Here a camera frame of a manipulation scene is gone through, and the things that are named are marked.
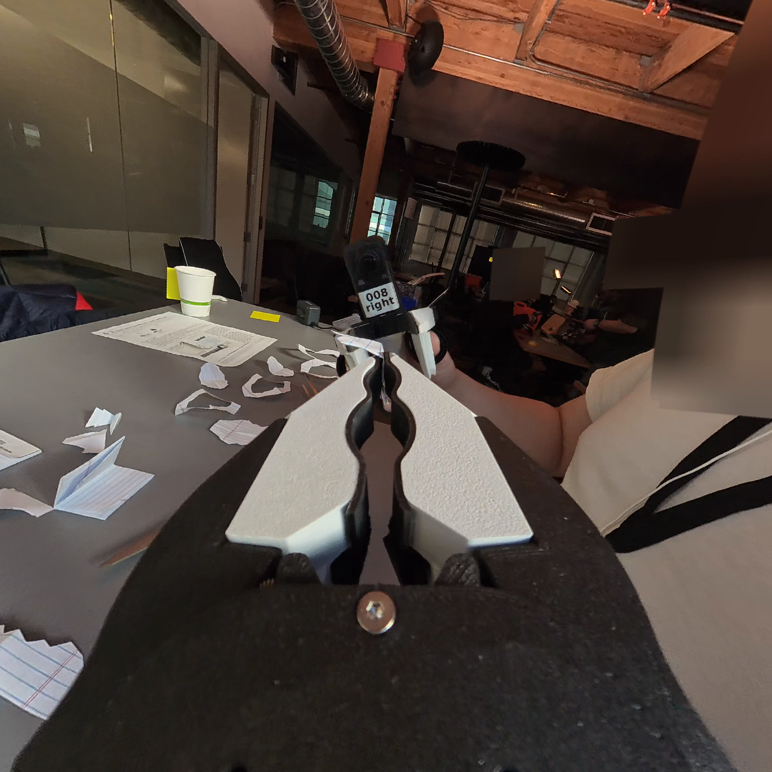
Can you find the grey orange scissors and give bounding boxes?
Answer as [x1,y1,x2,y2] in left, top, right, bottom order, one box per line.
[98,531,162,569]

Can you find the folded lined paper booklet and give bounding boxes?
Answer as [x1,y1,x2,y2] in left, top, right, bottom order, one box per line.
[54,435,155,521]

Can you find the torn lined paper piece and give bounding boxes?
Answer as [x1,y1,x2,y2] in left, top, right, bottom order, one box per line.
[210,419,269,446]
[0,626,85,721]

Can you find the black harness strap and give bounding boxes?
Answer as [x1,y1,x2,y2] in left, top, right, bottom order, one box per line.
[606,415,772,554]

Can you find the white paper cup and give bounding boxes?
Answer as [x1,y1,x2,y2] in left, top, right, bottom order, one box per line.
[174,265,217,318]

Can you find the metal ventilation duct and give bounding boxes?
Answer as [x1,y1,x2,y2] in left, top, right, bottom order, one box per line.
[294,0,376,111]
[495,184,616,231]

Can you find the printed instruction sheet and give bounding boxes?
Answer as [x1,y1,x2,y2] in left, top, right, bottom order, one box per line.
[92,312,278,368]

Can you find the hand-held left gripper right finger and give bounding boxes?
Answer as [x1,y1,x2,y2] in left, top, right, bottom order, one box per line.
[386,353,534,586]

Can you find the black chair white piping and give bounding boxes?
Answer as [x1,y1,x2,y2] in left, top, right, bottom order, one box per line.
[164,237,243,302]

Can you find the person's right forearm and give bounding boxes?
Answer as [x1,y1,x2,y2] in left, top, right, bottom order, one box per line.
[433,361,589,478]

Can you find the large paper outline ring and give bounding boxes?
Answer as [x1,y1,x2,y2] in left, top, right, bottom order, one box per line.
[175,389,241,417]

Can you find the lined paper strip scrap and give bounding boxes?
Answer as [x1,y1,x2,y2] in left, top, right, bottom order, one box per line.
[242,374,292,399]

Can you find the black dome speaker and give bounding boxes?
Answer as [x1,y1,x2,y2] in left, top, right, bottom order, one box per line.
[409,20,446,77]

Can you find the black wall box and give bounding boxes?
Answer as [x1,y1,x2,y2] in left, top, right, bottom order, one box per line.
[271,45,300,95]

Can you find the narrow lined paper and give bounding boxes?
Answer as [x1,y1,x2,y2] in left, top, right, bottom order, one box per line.
[333,331,388,393]

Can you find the dark blue puffer jacket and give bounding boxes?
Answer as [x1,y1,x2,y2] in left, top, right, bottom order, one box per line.
[0,283,115,343]

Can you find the grey desk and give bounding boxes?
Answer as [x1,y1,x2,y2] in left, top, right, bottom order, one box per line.
[0,302,375,749]

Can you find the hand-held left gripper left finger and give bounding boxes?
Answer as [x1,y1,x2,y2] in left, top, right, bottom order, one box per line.
[224,356,387,586]

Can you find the black disc-topped pole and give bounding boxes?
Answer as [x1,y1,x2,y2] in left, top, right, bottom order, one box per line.
[449,140,527,290]

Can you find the white lined legal pad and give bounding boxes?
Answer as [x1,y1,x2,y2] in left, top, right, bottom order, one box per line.
[0,429,43,471]

